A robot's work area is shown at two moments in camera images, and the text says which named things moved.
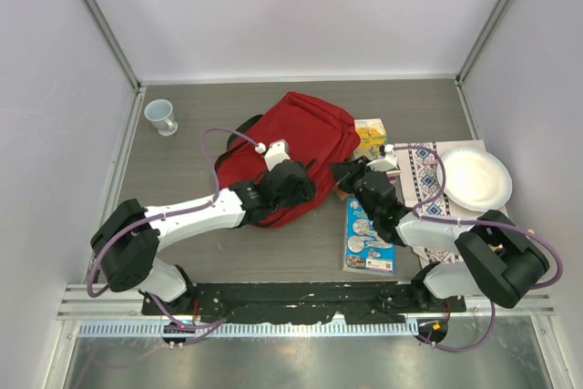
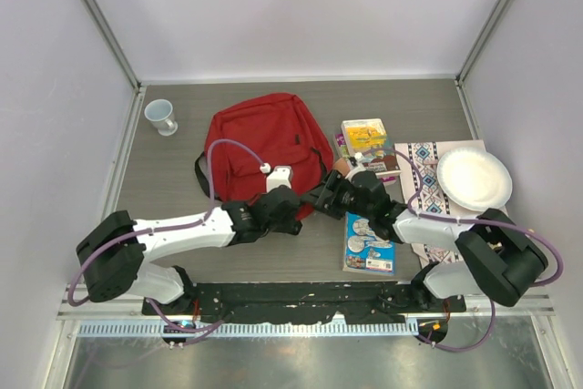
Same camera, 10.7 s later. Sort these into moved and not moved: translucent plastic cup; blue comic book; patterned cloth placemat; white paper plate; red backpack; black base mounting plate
Moved: red backpack
Not moved: patterned cloth placemat; white paper plate; translucent plastic cup; black base mounting plate; blue comic book
